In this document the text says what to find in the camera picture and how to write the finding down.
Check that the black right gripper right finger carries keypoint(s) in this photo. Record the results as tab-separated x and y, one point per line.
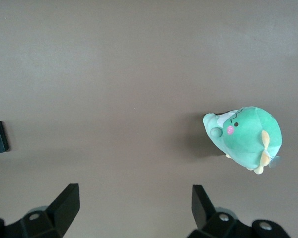
203	213

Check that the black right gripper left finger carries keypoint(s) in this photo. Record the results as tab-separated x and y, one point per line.
64	208

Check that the green dinosaur plush toy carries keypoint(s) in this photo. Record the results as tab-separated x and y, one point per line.
245	134

